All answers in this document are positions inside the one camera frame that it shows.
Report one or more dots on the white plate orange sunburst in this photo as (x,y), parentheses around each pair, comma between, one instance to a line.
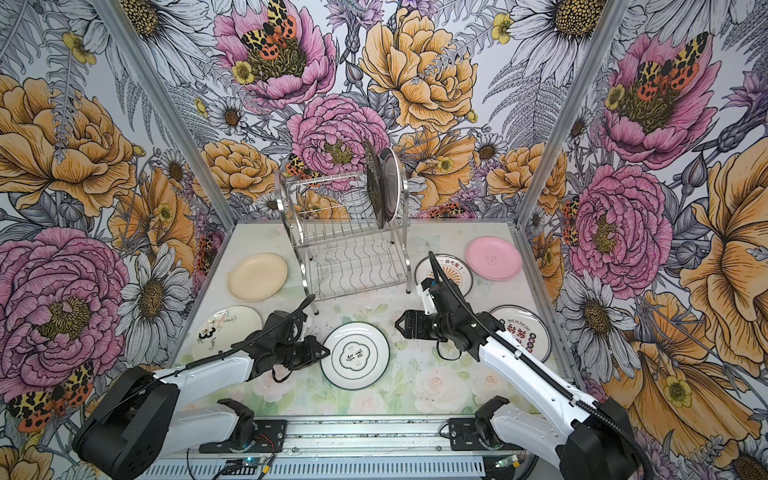
(455,268)

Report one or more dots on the chrome wire dish rack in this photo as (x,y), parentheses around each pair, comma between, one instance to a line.
(345,242)

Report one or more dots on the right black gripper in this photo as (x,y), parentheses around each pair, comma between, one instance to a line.
(414,324)

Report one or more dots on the aluminium front rail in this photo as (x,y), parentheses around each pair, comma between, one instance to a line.
(382,435)

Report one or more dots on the white plate green red rim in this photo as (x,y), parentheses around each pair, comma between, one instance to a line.
(391,183)

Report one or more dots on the white vented panel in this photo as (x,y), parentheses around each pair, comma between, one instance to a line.
(451,467)

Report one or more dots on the pink round plate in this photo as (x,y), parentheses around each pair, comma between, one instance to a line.
(493,258)

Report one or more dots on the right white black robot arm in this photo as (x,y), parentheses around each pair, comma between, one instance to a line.
(602,446)

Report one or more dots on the black square floral plate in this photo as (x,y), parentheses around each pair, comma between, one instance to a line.
(374,182)

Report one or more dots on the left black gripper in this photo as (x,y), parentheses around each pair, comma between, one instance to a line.
(311,346)

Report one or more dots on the white plate with black drawing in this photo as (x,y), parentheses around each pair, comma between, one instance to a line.
(222,329)

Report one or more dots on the cream round plate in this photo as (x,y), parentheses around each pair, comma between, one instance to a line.
(257,277)

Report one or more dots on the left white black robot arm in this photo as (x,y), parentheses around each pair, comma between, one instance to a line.
(145,416)

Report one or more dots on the white plate red characters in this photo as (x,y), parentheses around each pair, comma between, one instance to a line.
(527,328)

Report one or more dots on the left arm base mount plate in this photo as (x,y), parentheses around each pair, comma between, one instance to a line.
(259,436)

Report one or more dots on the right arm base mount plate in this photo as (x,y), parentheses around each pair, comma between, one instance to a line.
(463,435)

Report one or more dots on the white plate black rim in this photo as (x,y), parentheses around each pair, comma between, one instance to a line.
(359,356)

